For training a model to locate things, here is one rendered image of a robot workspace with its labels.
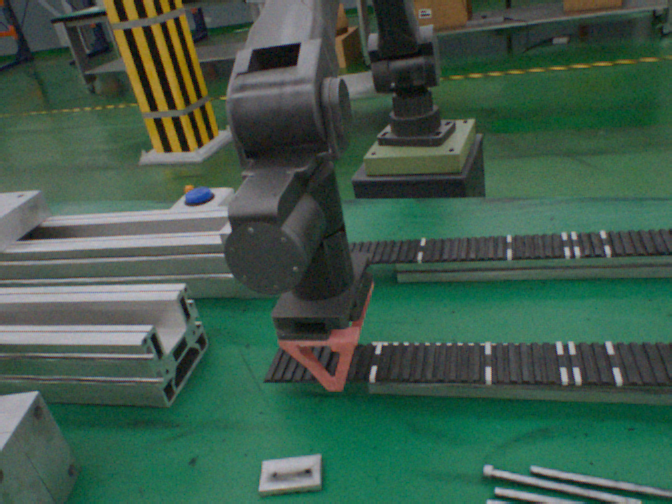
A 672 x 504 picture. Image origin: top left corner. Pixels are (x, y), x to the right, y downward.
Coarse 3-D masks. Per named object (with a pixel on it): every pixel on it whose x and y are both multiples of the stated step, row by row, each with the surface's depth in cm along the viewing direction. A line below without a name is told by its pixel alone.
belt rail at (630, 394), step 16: (368, 384) 56; (384, 384) 55; (400, 384) 55; (416, 384) 55; (432, 384) 54; (448, 384) 54; (464, 384) 54; (480, 384) 53; (496, 384) 53; (512, 384) 53; (560, 400) 51; (576, 400) 51; (592, 400) 51; (608, 400) 50; (624, 400) 50; (640, 400) 49; (656, 400) 49
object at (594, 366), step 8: (584, 344) 52; (592, 344) 52; (600, 344) 52; (584, 352) 51; (592, 352) 51; (600, 352) 51; (584, 360) 50; (592, 360) 50; (600, 360) 50; (584, 368) 50; (592, 368) 49; (600, 368) 49; (584, 376) 49; (592, 376) 49; (600, 376) 48; (608, 376) 49; (592, 384) 48; (600, 384) 48; (608, 384) 48
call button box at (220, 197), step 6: (216, 192) 92; (222, 192) 92; (228, 192) 91; (180, 198) 92; (210, 198) 89; (216, 198) 90; (222, 198) 90; (228, 198) 91; (180, 204) 90; (186, 204) 89; (192, 204) 89; (198, 204) 88; (204, 204) 89; (210, 204) 88; (216, 204) 88; (222, 204) 89; (228, 204) 91
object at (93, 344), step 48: (48, 288) 68; (96, 288) 66; (144, 288) 64; (0, 336) 61; (48, 336) 59; (96, 336) 57; (144, 336) 56; (192, 336) 64; (0, 384) 64; (48, 384) 62; (96, 384) 60; (144, 384) 58
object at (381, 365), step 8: (392, 344) 56; (376, 352) 56; (384, 352) 56; (392, 352) 56; (376, 360) 55; (384, 360) 55; (392, 360) 55; (376, 368) 54; (384, 368) 54; (368, 376) 53; (376, 376) 53; (384, 376) 53
